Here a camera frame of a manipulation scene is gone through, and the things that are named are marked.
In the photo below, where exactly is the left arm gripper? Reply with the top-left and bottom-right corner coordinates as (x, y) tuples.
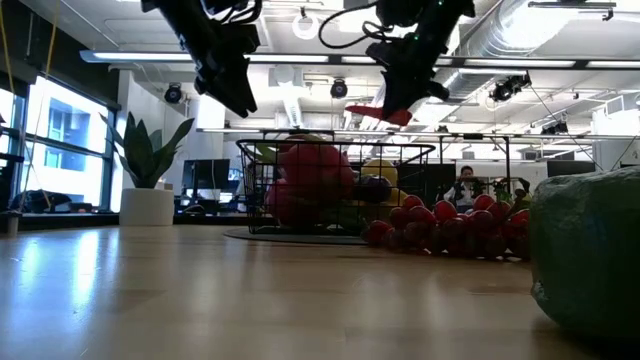
(162, 12), (262, 120)

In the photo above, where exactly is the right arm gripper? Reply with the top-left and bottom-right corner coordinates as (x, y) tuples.
(367, 17), (467, 122)

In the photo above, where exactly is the yellow round fruit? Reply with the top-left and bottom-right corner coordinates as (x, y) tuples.
(360, 158), (400, 187)

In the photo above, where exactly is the yellow banana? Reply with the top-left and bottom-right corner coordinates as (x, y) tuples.
(384, 187), (410, 208)

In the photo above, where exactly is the pink dragon fruit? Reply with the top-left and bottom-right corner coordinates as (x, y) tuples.
(277, 134), (357, 202)
(263, 178), (324, 227)

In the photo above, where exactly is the red grape bunch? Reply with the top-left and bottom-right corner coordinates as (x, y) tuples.
(360, 192), (532, 262)

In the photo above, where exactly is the green cucumber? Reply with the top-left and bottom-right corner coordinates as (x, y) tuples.
(319, 204), (369, 234)

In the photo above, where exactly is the long ceiling light bar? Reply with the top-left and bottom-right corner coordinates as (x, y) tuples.
(434, 57), (640, 71)
(79, 49), (331, 65)

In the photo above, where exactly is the black computer monitor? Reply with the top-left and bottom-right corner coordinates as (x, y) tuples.
(546, 159), (594, 179)
(181, 158), (231, 201)

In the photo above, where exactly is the black track spotlight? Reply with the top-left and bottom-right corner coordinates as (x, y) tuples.
(488, 73), (532, 104)

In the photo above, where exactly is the person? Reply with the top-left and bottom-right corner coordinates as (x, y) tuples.
(442, 164), (489, 214)

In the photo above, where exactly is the snake plant in white pot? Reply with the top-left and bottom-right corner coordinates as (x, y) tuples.
(98, 110), (196, 227)

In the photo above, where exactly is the grey round woven placemat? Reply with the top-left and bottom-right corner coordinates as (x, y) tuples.
(223, 227), (369, 246)

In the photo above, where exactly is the black bag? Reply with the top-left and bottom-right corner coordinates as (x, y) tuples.
(9, 189), (71, 214)

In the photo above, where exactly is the green avocado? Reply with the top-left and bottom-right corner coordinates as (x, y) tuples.
(528, 166), (640, 344)

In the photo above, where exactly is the black wire basket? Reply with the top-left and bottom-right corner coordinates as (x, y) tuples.
(235, 130), (437, 236)

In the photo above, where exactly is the white ring ceiling fixture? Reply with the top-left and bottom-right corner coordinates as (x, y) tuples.
(292, 12), (320, 41)

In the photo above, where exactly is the silver ventilation duct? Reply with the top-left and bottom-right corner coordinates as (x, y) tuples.
(439, 0), (556, 101)

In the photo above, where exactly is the black aluminium table frame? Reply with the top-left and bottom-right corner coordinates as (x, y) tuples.
(0, 212), (241, 232)

